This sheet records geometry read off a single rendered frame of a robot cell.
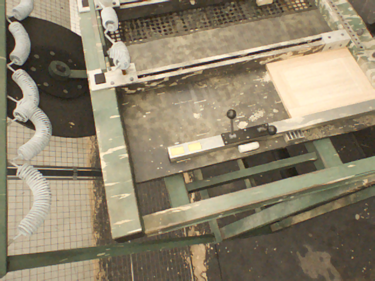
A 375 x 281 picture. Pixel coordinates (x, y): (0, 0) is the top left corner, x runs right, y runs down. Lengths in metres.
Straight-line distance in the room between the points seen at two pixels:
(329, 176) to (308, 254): 1.52
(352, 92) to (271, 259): 1.78
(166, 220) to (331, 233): 1.73
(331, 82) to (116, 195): 1.05
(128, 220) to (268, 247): 2.00
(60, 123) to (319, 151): 1.22
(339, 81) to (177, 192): 0.88
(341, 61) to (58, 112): 1.39
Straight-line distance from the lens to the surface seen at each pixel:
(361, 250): 2.52
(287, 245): 2.75
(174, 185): 1.17
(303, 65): 1.50
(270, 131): 1.10
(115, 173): 1.07
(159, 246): 1.68
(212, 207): 1.06
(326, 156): 1.35
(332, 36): 1.60
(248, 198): 1.09
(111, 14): 1.36
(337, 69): 1.56
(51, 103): 1.65
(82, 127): 1.63
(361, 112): 1.43
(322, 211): 2.38
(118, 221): 1.02
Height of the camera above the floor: 2.34
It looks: 41 degrees down
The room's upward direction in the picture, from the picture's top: 83 degrees counter-clockwise
